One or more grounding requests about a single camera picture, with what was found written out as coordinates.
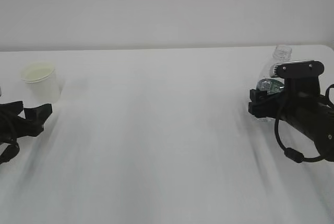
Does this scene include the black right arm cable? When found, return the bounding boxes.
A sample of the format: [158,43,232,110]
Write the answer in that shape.
[273,84,334,164]

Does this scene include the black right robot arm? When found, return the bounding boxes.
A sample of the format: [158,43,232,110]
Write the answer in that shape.
[248,77,333,163]

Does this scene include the clear water bottle green label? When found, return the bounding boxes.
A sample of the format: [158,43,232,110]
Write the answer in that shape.
[254,44,293,122]

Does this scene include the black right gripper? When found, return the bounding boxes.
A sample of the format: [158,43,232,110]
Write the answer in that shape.
[248,77,320,119]

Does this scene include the white paper cup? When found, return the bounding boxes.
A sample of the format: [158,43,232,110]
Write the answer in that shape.
[20,62,61,103]

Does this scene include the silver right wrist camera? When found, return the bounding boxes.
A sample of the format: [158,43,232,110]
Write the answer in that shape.
[269,60,325,79]

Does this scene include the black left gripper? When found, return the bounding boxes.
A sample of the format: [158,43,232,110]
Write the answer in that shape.
[0,101,53,144]

